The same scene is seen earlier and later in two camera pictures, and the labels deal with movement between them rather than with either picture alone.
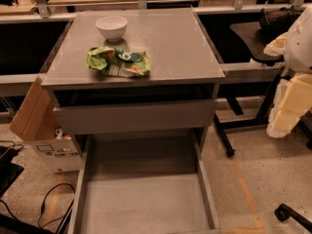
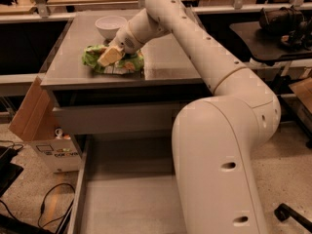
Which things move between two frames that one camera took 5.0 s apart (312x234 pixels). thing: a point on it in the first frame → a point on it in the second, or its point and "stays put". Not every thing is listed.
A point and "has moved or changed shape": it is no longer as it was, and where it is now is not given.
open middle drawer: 143,183 stays put
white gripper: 300,48 → 125,40
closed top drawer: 80,120 stays put
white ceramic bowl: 112,27 stays put
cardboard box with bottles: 37,124 stays put
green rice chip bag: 119,62 has moved or changed shape
